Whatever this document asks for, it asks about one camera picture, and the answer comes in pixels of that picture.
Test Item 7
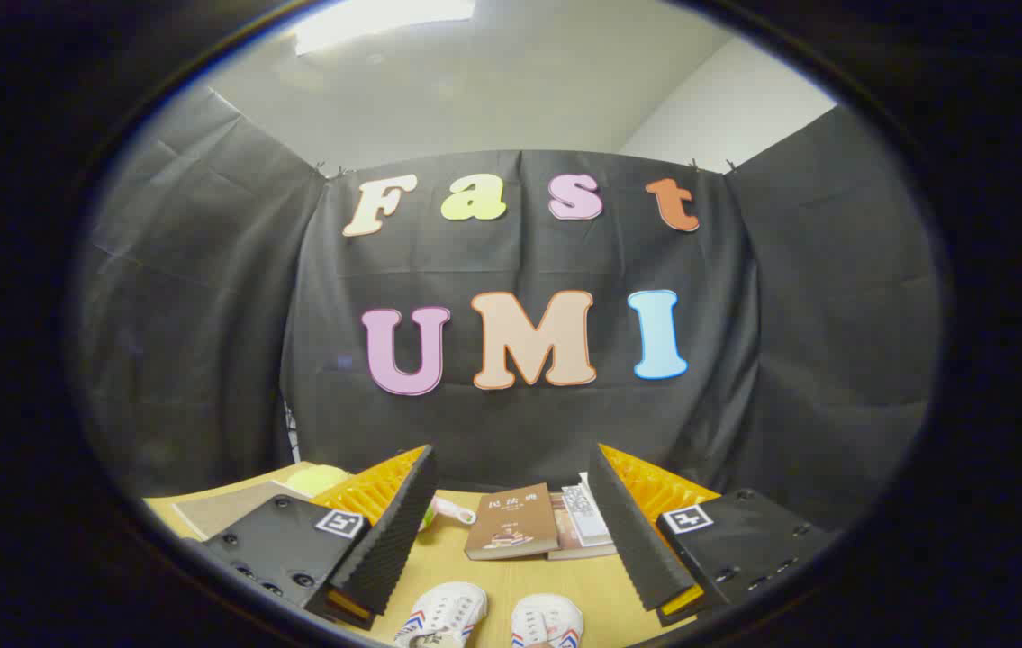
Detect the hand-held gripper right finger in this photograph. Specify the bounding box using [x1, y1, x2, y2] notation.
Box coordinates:
[587, 443, 840, 628]

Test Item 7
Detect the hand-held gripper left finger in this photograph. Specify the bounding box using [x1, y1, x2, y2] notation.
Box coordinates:
[182, 444, 439, 631]

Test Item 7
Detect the white striped canvas shoe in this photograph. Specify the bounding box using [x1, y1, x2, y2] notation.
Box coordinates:
[393, 581, 489, 648]
[511, 593, 584, 648]

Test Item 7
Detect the beige storage box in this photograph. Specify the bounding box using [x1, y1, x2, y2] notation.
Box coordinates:
[172, 481, 315, 542]

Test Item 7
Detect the white patterned cover book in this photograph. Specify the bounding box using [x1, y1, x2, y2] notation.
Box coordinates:
[561, 484, 613, 547]

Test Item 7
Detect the green and pink plush toy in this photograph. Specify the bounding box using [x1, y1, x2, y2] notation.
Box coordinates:
[419, 496, 478, 534]

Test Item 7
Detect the tan thick book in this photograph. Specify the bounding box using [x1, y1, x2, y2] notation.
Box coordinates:
[548, 492, 618, 561]

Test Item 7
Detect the yellow plush fruit toy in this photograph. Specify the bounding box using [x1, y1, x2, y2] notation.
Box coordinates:
[284, 463, 352, 497]

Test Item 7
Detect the brown cover book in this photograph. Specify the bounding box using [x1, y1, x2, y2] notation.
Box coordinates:
[464, 483, 560, 562]

